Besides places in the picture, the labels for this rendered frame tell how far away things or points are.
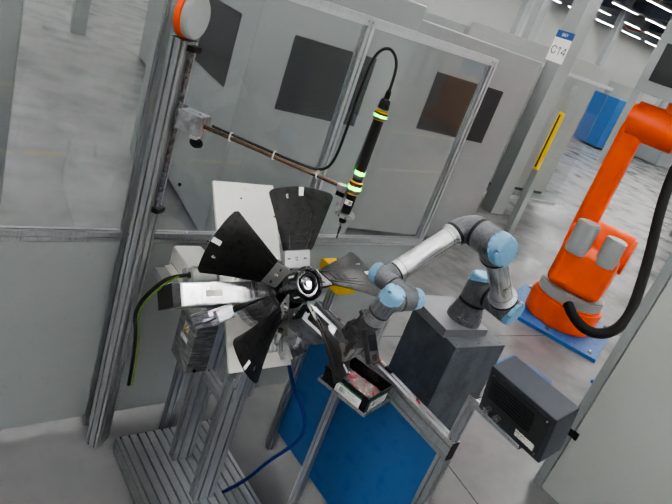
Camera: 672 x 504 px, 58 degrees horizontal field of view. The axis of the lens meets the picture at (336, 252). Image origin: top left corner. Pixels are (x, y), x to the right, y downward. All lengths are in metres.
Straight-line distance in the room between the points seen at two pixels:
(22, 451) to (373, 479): 1.47
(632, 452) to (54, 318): 2.80
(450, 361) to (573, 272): 3.34
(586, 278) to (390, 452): 3.60
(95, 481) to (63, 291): 0.82
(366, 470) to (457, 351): 0.61
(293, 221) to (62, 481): 1.47
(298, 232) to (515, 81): 4.71
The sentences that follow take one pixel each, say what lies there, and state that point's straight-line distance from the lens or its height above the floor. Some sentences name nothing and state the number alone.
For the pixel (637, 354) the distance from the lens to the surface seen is 3.43.
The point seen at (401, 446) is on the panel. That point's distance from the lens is 2.44.
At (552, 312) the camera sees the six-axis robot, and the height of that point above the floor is 0.17.
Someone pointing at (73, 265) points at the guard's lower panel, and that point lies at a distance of 2.55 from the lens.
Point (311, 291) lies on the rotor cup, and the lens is 2.02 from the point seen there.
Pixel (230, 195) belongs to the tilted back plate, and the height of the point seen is 1.32.
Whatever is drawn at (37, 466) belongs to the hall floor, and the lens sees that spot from 2.92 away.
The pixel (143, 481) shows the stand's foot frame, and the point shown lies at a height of 0.08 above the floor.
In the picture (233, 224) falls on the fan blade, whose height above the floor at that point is 1.36.
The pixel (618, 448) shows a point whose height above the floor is 0.51.
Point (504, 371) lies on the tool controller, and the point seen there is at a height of 1.23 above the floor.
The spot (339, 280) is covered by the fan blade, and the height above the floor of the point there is 1.21.
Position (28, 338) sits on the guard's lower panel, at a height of 0.52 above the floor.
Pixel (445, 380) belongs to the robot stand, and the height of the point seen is 0.83.
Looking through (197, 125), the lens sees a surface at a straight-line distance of 2.16.
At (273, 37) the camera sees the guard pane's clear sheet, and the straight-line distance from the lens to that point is 2.50.
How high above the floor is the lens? 2.11
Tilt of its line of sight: 22 degrees down
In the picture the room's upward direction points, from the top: 20 degrees clockwise
